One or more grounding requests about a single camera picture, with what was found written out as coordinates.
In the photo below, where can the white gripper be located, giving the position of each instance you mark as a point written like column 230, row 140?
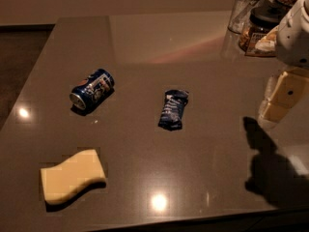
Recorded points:
column 294, row 43

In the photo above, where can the blue pepsi can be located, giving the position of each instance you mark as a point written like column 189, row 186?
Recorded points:
column 92, row 89

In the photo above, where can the glass jar with black lid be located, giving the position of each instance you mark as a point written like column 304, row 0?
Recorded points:
column 262, row 19

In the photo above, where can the clear glass cup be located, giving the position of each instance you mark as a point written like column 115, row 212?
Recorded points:
column 240, row 13

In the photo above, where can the dark blue snack packet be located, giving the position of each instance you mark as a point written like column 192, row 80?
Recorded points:
column 173, row 108

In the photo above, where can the yellow sponge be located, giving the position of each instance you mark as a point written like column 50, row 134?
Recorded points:
column 62, row 182

